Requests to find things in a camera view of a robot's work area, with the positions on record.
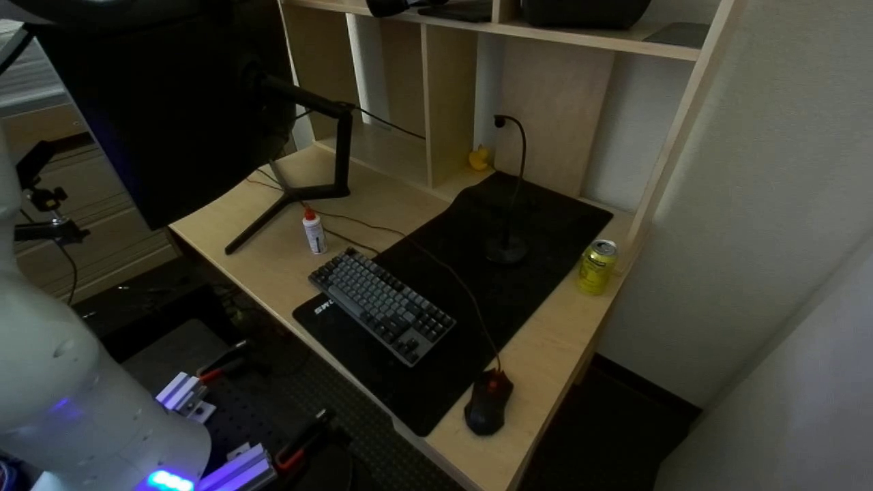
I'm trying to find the small white bottle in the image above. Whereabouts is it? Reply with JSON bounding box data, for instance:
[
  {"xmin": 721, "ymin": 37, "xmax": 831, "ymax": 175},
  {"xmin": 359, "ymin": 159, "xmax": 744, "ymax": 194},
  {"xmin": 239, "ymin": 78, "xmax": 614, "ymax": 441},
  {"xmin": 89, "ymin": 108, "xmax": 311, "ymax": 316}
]
[{"xmin": 303, "ymin": 208, "xmax": 328, "ymax": 254}]

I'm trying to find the black red computer mouse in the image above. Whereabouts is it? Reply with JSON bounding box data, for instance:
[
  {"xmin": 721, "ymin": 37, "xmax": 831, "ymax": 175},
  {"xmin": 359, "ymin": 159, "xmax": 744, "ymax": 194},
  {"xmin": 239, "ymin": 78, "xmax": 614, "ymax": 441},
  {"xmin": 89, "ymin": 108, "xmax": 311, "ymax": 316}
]
[{"xmin": 463, "ymin": 369, "xmax": 513, "ymax": 437}]

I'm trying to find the black box on shelf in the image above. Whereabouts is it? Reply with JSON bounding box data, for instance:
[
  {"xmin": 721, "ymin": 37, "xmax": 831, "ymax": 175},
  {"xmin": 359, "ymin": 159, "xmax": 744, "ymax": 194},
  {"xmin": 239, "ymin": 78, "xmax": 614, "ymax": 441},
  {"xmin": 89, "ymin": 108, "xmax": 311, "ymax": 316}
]
[{"xmin": 521, "ymin": 0, "xmax": 651, "ymax": 31}]

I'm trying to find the white purple device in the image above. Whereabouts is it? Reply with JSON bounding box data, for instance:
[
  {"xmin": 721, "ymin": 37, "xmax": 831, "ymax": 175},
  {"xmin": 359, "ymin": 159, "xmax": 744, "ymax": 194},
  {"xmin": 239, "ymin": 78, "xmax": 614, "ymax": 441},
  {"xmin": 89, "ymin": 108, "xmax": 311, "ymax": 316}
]
[
  {"xmin": 155, "ymin": 370, "xmax": 215, "ymax": 423},
  {"xmin": 195, "ymin": 444, "xmax": 277, "ymax": 491}
]

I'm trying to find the black computer monitor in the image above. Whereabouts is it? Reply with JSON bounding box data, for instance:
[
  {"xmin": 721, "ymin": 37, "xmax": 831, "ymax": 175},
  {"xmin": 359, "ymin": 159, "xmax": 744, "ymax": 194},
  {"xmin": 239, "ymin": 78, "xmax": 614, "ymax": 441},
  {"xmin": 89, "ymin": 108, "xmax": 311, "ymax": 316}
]
[{"xmin": 36, "ymin": 0, "xmax": 292, "ymax": 230}]

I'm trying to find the yellow drink can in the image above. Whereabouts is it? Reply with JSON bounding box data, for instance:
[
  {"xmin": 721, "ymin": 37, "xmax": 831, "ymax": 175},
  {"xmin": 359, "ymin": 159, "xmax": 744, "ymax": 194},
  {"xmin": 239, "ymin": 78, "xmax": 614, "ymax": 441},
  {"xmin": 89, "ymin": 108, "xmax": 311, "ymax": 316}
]
[{"xmin": 579, "ymin": 237, "xmax": 618, "ymax": 295}]

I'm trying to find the black headset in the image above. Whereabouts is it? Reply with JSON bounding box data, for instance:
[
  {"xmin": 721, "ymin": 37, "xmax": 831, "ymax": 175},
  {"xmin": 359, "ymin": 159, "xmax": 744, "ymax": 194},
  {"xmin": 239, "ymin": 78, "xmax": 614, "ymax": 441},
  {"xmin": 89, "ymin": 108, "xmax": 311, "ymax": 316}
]
[{"xmin": 365, "ymin": 0, "xmax": 448, "ymax": 17}]

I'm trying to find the white purple device front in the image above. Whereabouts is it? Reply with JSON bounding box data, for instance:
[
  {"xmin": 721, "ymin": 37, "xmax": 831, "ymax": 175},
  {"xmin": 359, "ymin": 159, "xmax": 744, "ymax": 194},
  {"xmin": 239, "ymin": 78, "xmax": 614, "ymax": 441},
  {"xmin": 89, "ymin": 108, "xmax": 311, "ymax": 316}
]
[{"xmin": 195, "ymin": 444, "xmax": 277, "ymax": 491}]

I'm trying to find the black desk mat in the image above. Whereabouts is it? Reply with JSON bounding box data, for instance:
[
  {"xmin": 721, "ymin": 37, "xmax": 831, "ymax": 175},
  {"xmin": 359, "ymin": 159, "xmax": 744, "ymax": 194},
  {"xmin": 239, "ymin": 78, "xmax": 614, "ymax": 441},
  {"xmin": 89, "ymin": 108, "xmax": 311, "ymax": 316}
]
[{"xmin": 292, "ymin": 171, "xmax": 612, "ymax": 437}]

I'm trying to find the small yellow rubber duck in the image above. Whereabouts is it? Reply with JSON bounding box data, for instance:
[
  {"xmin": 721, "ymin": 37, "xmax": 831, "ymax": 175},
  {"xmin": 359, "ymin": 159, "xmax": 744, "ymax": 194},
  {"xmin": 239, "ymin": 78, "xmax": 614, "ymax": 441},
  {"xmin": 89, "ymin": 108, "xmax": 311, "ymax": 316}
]
[{"xmin": 467, "ymin": 148, "xmax": 494, "ymax": 171}]

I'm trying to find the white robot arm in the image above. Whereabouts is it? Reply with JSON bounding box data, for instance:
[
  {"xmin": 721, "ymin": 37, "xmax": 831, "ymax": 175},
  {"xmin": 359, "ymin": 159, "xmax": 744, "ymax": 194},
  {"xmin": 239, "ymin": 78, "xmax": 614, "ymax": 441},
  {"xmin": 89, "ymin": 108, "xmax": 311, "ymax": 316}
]
[{"xmin": 0, "ymin": 159, "xmax": 209, "ymax": 491}]

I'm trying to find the grey mechanical keyboard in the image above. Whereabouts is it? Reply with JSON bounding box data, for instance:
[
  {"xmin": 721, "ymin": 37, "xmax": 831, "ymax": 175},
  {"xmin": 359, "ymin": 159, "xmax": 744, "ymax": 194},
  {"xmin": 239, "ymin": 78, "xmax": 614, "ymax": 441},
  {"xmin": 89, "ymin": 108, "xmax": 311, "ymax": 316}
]
[{"xmin": 307, "ymin": 247, "xmax": 455, "ymax": 369}]

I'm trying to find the black gooseneck microphone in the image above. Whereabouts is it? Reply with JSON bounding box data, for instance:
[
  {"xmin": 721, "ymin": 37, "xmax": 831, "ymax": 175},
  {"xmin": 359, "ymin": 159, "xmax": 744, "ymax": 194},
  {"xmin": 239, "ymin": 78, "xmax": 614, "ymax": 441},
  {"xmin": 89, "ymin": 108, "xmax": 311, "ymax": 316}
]
[{"xmin": 486, "ymin": 114, "xmax": 530, "ymax": 267}]

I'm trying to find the wooden desk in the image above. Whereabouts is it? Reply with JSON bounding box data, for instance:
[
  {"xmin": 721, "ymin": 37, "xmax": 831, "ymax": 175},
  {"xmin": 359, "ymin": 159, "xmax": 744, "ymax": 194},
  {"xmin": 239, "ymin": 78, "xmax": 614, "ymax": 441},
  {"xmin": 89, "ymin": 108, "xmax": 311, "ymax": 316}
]
[{"xmin": 172, "ymin": 144, "xmax": 631, "ymax": 491}]

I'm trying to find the wooden shelf unit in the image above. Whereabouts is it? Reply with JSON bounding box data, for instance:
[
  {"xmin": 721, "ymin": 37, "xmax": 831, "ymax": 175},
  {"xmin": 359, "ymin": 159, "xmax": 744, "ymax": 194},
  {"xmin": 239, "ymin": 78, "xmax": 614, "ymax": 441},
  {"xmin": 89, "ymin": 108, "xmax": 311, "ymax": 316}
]
[{"xmin": 277, "ymin": 0, "xmax": 740, "ymax": 239}]

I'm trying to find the black camera tripod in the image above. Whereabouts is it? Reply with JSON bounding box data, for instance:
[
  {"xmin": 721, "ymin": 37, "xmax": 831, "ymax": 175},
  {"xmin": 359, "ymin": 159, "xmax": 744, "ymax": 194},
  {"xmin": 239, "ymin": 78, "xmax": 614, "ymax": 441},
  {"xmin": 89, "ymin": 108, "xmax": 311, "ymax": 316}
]
[{"xmin": 10, "ymin": 134, "xmax": 93, "ymax": 245}]

